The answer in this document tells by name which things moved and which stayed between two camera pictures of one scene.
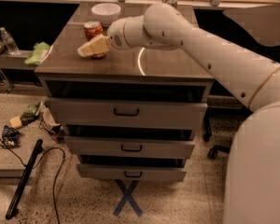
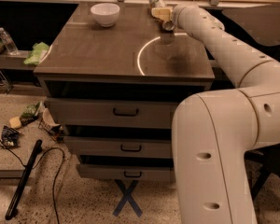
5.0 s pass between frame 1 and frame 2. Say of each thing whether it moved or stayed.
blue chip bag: stayed
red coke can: moved
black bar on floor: stayed
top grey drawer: stayed
